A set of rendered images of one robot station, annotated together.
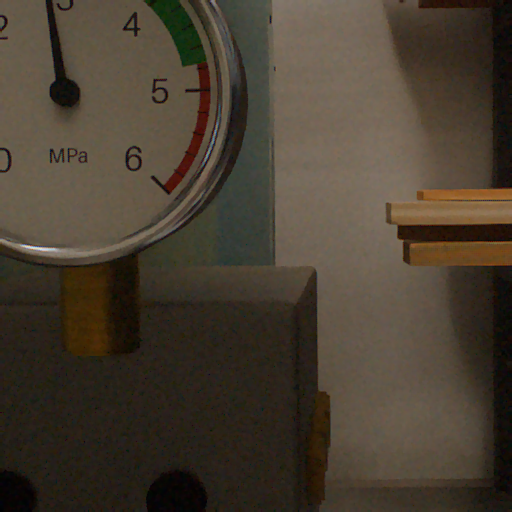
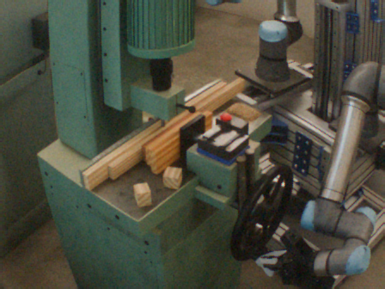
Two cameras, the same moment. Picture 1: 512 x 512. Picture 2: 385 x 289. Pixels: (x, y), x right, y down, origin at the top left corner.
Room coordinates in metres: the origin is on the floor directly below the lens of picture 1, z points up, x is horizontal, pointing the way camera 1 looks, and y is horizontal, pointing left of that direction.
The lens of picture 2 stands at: (-0.25, 1.22, 1.72)
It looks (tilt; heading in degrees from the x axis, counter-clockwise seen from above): 35 degrees down; 304
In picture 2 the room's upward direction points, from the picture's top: 1 degrees counter-clockwise
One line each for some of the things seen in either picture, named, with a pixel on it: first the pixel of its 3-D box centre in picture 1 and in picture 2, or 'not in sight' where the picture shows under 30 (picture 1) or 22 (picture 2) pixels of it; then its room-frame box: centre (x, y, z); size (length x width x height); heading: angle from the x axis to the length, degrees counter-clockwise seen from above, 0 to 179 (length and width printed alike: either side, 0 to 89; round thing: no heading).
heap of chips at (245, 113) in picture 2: not in sight; (242, 110); (0.38, 0.02, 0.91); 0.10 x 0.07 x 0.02; 176
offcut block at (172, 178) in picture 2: not in sight; (172, 177); (0.36, 0.41, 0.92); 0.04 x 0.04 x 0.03; 20
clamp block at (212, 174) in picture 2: not in sight; (223, 161); (0.29, 0.28, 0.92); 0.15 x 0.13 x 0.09; 86
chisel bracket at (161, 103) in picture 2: not in sight; (156, 99); (0.51, 0.27, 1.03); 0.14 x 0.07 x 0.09; 176
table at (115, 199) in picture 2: not in sight; (198, 162); (0.38, 0.27, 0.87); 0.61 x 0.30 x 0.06; 86
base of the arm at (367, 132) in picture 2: not in sight; (364, 115); (0.01, -0.30, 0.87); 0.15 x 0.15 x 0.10
